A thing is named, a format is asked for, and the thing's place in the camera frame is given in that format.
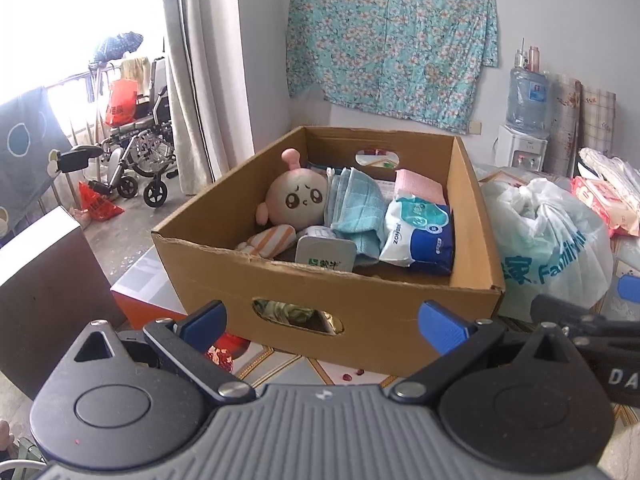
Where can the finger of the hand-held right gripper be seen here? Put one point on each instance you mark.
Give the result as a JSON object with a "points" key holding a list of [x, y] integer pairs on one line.
{"points": [[565, 315], [630, 289]]}

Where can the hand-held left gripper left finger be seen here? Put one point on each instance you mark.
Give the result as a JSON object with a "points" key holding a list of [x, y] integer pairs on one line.
{"points": [[205, 321]]}

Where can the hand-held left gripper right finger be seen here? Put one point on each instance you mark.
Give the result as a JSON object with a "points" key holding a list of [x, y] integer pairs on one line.
{"points": [[442, 327]]}

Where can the brown cardboard box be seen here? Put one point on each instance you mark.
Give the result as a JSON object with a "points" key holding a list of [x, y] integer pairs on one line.
{"points": [[380, 310]]}

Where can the blue white wipes pack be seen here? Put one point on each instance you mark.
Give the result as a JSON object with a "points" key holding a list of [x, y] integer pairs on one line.
{"points": [[420, 245]]}

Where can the orange striped soft cloth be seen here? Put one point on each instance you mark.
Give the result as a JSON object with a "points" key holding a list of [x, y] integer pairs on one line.
{"points": [[270, 241]]}

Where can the green white small packet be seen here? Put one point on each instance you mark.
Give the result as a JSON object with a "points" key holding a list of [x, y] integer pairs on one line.
{"points": [[325, 255]]}

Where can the white blue-print tissue packet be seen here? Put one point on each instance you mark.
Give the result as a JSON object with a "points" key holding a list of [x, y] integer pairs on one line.
{"points": [[317, 233]]}

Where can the pink sponge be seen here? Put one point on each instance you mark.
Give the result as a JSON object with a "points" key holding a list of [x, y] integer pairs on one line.
{"points": [[417, 186]]}

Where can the light blue towel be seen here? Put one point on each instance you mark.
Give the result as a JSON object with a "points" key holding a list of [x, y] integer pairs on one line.
{"points": [[350, 210]]}

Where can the pink plush doll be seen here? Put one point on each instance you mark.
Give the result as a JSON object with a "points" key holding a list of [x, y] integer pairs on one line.
{"points": [[295, 195]]}

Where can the printed appliance box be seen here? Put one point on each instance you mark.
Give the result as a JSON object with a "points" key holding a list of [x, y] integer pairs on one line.
{"points": [[145, 280]]}

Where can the white plastic bag green print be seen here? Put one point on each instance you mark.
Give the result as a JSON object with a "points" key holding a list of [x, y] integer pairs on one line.
{"points": [[540, 240]]}

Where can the pink wet wipes pack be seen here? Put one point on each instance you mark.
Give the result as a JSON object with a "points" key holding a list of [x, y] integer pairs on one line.
{"points": [[600, 197]]}

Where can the fruit print tablecloth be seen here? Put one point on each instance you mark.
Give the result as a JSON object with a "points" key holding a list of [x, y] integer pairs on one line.
{"points": [[300, 365]]}

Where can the translucent white plastic bag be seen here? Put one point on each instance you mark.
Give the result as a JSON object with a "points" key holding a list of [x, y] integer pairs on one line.
{"points": [[612, 167]]}

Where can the orange plastic bag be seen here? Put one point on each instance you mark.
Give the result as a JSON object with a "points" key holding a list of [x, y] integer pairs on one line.
{"points": [[100, 207]]}

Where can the brown cabinet white top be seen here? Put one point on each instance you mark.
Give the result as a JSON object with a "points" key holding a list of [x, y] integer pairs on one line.
{"points": [[50, 300]]}

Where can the plaid rolled mat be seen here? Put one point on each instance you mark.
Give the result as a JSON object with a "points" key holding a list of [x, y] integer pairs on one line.
{"points": [[597, 120]]}

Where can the white water dispenser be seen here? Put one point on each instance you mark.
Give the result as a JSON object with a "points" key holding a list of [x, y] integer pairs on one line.
{"points": [[520, 147]]}

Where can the blue water bottle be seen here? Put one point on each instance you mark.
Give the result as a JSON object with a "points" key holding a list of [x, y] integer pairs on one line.
{"points": [[527, 105]]}

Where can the wheelchair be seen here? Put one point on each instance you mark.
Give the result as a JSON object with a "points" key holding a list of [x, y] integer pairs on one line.
{"points": [[162, 110]]}

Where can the red shopping bag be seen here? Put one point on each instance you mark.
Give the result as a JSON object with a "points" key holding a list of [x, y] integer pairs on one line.
{"points": [[120, 105]]}

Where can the dark blue circle-print blanket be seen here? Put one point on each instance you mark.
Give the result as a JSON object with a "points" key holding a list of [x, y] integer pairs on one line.
{"points": [[25, 160]]}

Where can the pink cosmetic bottle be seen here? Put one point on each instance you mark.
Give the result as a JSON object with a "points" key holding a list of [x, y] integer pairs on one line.
{"points": [[534, 60]]}

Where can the clear slim bottle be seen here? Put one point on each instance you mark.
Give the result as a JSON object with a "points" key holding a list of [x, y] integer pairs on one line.
{"points": [[521, 57]]}

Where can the beige hanging towel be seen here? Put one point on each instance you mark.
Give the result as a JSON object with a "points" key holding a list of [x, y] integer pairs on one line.
{"points": [[134, 70]]}

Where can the cream curtain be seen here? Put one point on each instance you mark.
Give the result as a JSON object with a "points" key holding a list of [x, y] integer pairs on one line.
{"points": [[200, 60]]}

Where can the metal balcony railing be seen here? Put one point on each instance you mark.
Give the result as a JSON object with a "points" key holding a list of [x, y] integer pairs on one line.
{"points": [[75, 80]]}

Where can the blue checkered umbrella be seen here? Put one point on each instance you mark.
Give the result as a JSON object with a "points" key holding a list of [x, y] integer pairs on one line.
{"points": [[117, 45]]}

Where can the wall socket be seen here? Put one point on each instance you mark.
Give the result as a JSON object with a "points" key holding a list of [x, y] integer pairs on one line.
{"points": [[475, 128]]}

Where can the teal floral wall cloth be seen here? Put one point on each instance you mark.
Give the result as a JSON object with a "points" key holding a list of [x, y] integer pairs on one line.
{"points": [[390, 35]]}

